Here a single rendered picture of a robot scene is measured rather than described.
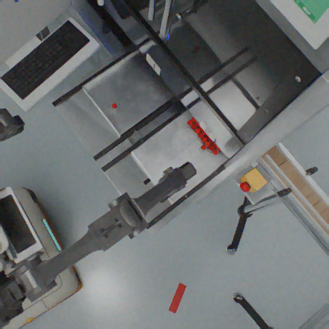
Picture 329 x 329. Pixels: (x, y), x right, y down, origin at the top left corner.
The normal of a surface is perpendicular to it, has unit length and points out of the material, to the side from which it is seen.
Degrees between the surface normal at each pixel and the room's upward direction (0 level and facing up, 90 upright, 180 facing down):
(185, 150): 0
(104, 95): 0
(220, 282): 0
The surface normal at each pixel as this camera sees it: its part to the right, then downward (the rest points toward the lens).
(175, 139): 0.05, -0.25
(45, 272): -0.52, 0.27
